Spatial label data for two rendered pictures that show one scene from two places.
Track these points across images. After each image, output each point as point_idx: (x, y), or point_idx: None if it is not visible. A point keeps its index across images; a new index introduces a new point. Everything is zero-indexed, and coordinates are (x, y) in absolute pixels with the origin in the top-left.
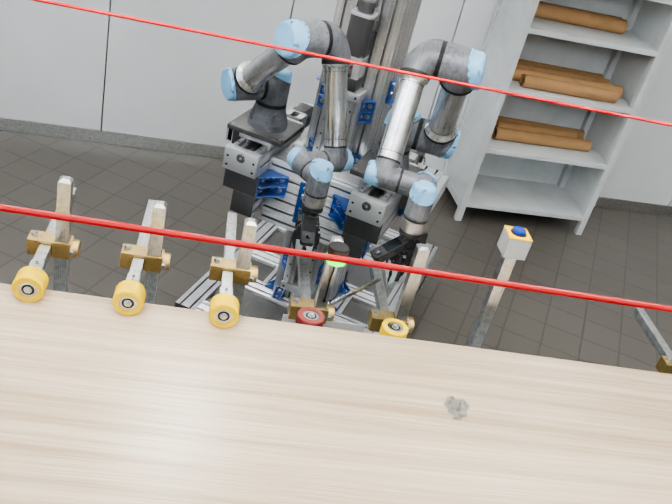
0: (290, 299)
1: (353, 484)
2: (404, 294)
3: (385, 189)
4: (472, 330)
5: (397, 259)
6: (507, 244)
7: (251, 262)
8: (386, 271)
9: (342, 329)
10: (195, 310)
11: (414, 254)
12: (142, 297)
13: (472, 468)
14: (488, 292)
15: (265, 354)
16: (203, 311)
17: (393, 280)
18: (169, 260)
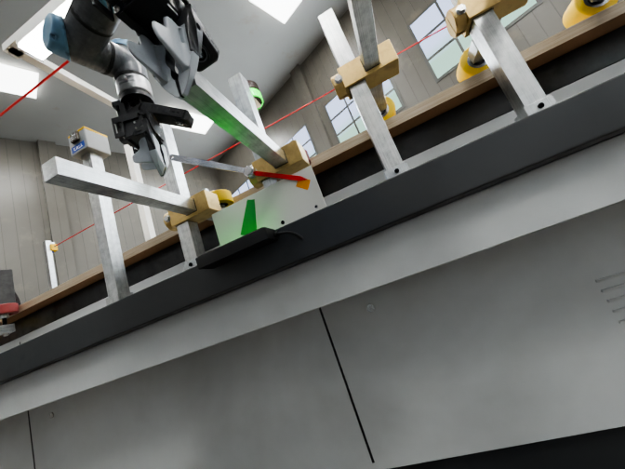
0: (298, 142)
1: None
2: (182, 172)
3: (113, 23)
4: (113, 247)
5: (161, 132)
6: (108, 142)
7: (337, 69)
8: (157, 150)
9: (239, 213)
10: (413, 106)
11: (166, 127)
12: (457, 71)
13: None
14: (104, 198)
15: None
16: (405, 111)
17: (167, 160)
18: (446, 24)
